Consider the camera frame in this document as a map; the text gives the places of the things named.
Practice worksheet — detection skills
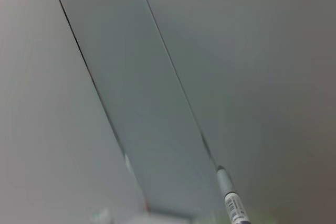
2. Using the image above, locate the clear grey pen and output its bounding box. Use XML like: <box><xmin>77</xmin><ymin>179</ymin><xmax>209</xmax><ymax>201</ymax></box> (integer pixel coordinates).
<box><xmin>215</xmin><ymin>165</ymin><xmax>253</xmax><ymax>224</ymax></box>

